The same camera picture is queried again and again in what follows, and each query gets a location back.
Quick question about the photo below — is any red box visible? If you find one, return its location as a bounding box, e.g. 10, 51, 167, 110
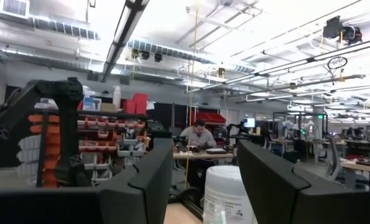
122, 98, 136, 114
133, 92, 149, 115

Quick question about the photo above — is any black workcell frame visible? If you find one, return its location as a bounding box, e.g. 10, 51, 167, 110
272, 111, 328, 147

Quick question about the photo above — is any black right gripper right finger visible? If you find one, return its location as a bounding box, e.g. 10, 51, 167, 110
236, 139, 370, 224

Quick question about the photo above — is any long yellow cable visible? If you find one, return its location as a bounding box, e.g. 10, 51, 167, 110
184, 0, 201, 189

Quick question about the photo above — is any silver air duct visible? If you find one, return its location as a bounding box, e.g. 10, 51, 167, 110
127, 39, 257, 74
29, 17, 100, 41

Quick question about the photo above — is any white ceiling vent unit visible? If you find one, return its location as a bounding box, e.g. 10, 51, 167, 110
0, 0, 30, 19

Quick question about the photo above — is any black hanging cable loop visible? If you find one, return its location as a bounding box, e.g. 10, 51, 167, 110
326, 55, 348, 70

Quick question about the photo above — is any white wipes canister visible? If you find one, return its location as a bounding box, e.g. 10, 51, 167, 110
202, 165, 256, 224

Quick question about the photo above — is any blue white box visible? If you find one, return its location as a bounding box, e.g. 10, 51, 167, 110
82, 96, 102, 112

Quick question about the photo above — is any black ceiling cable reel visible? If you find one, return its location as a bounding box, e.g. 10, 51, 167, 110
323, 15, 363, 45

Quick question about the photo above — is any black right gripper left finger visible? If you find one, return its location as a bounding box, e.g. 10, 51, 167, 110
0, 138, 175, 224

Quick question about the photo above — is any wooden desk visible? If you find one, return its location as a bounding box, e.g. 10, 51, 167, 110
340, 158, 370, 190
173, 151, 237, 161

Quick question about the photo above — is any shelf rack with red bins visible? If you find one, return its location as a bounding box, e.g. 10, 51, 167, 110
27, 107, 150, 187

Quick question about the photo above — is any white bottle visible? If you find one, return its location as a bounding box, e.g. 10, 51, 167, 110
112, 85, 123, 110

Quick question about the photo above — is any cardboard box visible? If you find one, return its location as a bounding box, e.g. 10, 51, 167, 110
100, 102, 117, 113

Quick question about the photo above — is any long ceiling light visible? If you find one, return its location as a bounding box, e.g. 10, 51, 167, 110
101, 0, 150, 82

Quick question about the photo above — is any office chair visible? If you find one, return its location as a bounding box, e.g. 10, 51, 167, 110
324, 135, 344, 181

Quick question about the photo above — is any person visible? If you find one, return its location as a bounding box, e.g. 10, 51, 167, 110
178, 119, 218, 187

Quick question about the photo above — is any red tool cabinet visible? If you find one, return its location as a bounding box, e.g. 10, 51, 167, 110
190, 111, 227, 126

